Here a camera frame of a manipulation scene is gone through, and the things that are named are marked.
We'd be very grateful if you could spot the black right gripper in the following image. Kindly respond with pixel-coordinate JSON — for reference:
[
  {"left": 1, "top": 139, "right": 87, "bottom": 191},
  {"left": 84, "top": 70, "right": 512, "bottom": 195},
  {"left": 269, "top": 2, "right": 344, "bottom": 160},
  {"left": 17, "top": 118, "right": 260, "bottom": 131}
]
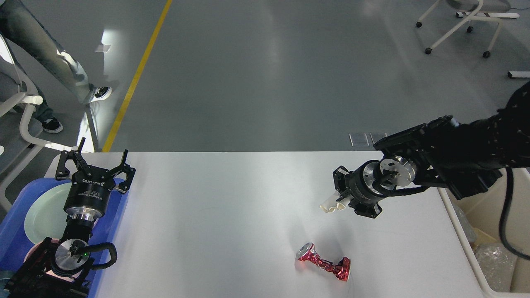
[{"left": 333, "top": 161, "right": 386, "bottom": 219}]

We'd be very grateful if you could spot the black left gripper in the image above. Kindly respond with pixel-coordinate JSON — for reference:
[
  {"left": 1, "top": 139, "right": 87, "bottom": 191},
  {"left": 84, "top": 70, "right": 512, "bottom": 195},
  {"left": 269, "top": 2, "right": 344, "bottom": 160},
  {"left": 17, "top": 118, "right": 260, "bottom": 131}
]
[{"left": 55, "top": 138, "right": 136, "bottom": 219}]

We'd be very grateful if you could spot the white napkin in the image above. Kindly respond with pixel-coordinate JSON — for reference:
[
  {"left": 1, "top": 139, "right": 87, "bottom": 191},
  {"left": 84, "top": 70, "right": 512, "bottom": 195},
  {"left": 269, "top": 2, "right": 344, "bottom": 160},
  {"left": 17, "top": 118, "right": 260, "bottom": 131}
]
[{"left": 319, "top": 191, "right": 347, "bottom": 213}]

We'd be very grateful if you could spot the light green plate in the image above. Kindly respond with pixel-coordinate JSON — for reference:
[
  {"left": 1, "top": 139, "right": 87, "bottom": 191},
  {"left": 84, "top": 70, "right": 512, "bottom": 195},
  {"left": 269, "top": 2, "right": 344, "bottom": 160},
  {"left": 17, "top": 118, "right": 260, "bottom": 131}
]
[{"left": 24, "top": 183, "right": 74, "bottom": 245}]

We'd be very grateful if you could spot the red foil wrapper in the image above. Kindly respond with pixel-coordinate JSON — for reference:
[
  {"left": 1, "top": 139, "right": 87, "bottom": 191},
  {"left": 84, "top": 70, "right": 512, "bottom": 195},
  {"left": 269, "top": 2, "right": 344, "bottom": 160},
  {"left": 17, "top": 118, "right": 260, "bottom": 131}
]
[{"left": 296, "top": 242, "right": 351, "bottom": 282}]

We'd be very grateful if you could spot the pink mug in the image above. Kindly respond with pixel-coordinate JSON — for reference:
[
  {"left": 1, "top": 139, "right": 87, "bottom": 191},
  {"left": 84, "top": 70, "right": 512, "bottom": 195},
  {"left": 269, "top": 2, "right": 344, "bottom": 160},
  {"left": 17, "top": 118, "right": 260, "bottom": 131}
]
[{"left": 23, "top": 241, "right": 81, "bottom": 282}]

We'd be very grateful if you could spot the brown paper bag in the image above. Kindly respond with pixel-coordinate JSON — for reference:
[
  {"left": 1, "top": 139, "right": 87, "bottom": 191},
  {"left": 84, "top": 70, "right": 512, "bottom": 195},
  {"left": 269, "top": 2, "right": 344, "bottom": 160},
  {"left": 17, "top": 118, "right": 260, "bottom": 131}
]
[{"left": 472, "top": 228, "right": 498, "bottom": 250}]

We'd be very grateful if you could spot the aluminium foil tray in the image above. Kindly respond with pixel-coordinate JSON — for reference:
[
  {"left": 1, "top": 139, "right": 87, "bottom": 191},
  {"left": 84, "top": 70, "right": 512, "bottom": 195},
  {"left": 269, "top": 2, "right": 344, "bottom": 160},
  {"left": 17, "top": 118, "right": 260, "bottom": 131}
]
[{"left": 475, "top": 242, "right": 518, "bottom": 292}]

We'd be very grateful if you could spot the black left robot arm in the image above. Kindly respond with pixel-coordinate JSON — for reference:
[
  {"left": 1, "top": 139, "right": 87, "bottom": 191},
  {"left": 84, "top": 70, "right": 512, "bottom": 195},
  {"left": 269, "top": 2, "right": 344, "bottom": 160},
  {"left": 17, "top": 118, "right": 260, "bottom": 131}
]
[{"left": 5, "top": 138, "right": 136, "bottom": 298}]

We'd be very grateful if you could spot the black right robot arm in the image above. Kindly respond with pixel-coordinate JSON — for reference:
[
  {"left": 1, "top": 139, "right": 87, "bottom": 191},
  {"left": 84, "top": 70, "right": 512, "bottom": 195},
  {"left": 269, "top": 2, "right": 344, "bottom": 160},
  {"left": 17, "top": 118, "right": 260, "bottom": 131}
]
[{"left": 333, "top": 83, "right": 530, "bottom": 260}]

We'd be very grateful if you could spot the beige waste bin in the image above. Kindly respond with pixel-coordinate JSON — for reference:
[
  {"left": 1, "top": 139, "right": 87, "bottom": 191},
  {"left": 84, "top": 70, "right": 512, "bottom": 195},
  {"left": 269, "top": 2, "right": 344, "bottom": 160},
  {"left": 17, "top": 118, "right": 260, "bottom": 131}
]
[{"left": 437, "top": 168, "right": 530, "bottom": 298}]

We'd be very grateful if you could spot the person in grey sweater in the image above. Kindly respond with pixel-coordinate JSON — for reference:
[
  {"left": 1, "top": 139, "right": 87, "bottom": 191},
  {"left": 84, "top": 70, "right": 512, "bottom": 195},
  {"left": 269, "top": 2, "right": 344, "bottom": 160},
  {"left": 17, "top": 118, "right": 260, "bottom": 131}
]
[{"left": 0, "top": 0, "right": 113, "bottom": 134}]

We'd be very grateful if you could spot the white bar on floor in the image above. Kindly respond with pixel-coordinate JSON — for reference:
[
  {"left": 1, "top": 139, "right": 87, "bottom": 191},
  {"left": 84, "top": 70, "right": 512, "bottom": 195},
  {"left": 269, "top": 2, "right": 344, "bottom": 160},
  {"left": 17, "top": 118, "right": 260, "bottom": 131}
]
[{"left": 507, "top": 70, "right": 530, "bottom": 79}]

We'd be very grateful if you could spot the white office chair right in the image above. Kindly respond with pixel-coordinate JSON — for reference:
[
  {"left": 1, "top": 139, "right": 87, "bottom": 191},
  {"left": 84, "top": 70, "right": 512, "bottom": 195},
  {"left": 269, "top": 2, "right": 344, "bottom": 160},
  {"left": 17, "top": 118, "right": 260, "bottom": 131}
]
[{"left": 424, "top": 0, "right": 512, "bottom": 58}]

